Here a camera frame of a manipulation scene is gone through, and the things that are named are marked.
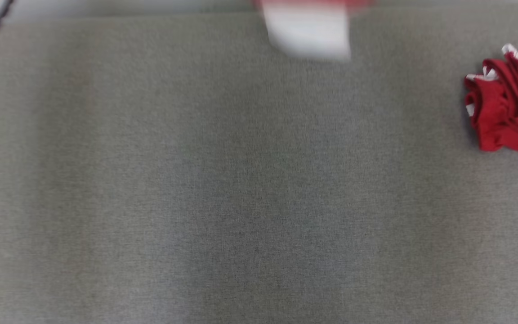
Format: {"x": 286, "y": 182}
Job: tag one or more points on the red jersey with white trim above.
{"x": 308, "y": 31}

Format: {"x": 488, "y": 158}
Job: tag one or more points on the red Bulls basketball shorts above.
{"x": 506, "y": 112}

